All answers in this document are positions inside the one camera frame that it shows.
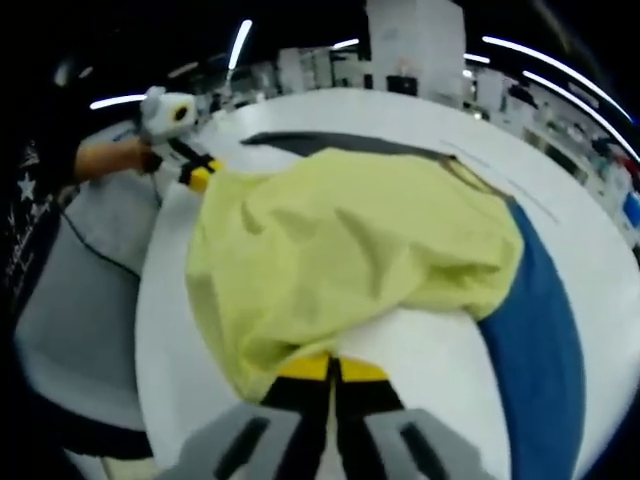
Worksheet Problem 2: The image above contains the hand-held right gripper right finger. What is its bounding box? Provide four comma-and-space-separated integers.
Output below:
333, 355, 501, 480

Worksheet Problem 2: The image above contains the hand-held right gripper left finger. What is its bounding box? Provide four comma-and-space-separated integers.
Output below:
169, 352, 332, 480

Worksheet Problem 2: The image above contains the yellow and blue garment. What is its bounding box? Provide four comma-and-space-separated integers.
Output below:
184, 130, 587, 480

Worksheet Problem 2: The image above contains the person's left hand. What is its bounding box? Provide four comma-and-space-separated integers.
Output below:
127, 139, 164, 175

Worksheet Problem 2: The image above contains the black printed shirt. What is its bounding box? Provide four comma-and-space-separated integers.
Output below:
0, 127, 84, 321

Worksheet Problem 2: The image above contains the black cable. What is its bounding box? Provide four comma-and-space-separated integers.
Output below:
58, 202, 151, 277

